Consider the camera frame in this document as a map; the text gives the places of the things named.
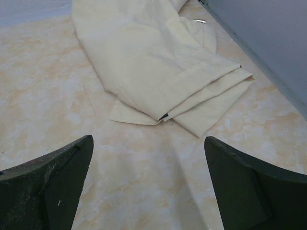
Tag cream folded cloth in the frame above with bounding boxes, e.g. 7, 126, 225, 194
72, 0, 254, 137

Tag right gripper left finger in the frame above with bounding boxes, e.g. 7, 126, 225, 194
0, 135, 94, 230

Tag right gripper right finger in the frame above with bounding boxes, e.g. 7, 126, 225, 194
204, 137, 307, 230

